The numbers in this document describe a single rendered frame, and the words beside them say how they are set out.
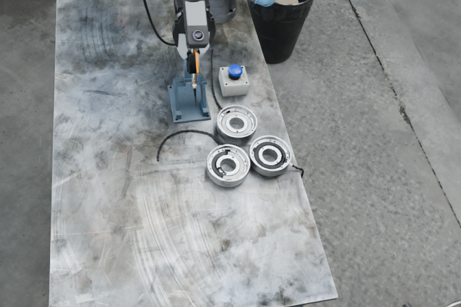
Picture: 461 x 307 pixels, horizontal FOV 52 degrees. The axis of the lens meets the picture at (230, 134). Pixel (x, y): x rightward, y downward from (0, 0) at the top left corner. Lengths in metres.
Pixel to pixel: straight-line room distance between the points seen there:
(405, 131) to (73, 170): 1.74
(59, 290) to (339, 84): 1.87
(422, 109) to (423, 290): 0.96
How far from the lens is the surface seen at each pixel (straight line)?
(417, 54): 2.92
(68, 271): 1.09
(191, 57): 1.11
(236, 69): 1.29
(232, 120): 1.25
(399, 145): 2.44
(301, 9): 2.30
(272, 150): 1.20
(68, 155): 1.22
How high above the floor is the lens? 1.81
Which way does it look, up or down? 54 degrees down
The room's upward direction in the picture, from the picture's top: 10 degrees clockwise
